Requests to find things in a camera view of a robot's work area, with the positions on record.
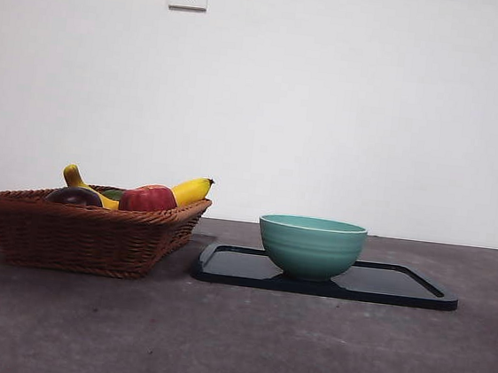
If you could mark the dark red plum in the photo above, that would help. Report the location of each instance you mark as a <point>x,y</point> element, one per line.
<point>74,197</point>

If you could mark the teal bowl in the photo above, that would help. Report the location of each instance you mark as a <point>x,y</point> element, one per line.
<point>311,251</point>

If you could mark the green avocado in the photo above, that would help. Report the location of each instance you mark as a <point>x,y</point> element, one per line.
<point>114,193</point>

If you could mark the red apple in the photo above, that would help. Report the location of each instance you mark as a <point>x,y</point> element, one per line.
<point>147,198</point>

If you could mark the brown wicker basket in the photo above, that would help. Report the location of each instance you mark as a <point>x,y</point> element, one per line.
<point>74,239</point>

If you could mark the yellow banana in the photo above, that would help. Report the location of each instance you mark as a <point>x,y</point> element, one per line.
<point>188,190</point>

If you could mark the dark rectangular tray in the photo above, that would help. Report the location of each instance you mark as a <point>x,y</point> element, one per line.
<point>390,286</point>

